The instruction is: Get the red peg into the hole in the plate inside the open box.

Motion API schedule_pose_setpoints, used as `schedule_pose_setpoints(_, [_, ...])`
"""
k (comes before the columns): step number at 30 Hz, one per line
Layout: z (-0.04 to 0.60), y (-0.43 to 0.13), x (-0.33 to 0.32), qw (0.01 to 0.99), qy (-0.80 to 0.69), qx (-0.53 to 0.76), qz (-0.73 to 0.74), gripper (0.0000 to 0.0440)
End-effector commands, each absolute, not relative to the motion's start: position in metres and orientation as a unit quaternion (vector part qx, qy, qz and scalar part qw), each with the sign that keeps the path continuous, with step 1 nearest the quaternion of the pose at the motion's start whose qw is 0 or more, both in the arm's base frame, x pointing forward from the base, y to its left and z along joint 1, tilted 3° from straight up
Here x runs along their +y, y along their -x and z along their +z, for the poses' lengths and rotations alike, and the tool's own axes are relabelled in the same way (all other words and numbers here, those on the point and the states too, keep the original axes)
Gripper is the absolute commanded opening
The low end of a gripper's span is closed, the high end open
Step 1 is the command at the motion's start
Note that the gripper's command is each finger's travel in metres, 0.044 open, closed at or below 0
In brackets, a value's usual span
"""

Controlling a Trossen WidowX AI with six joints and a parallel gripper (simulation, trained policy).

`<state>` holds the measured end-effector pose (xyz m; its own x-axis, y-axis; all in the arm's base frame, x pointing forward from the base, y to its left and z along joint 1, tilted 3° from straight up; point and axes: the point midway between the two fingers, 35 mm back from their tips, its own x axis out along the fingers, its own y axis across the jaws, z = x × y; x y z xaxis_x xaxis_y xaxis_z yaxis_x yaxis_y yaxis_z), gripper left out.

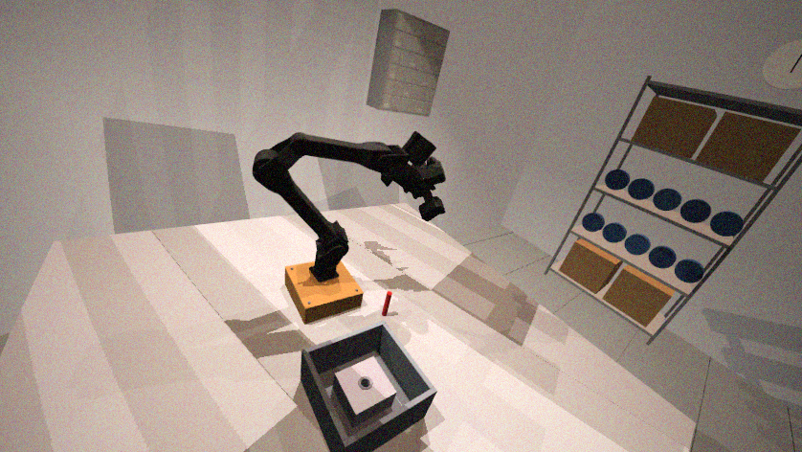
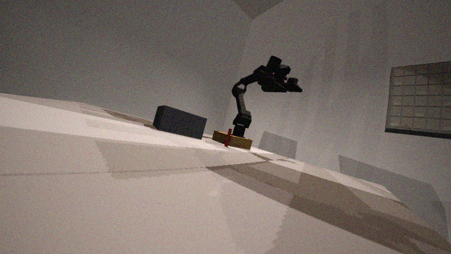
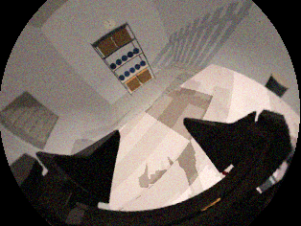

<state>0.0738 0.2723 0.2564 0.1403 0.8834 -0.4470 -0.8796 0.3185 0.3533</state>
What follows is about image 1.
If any pink square block with hole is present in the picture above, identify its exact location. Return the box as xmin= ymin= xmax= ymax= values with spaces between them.
xmin=332 ymin=357 xmax=397 ymax=428

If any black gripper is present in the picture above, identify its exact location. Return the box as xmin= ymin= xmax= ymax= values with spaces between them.
xmin=403 ymin=164 xmax=446 ymax=221

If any dark red peg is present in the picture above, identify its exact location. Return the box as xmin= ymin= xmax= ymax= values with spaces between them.
xmin=382 ymin=292 xmax=392 ymax=316

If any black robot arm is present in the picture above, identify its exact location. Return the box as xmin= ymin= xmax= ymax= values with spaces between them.
xmin=253 ymin=131 xmax=446 ymax=282

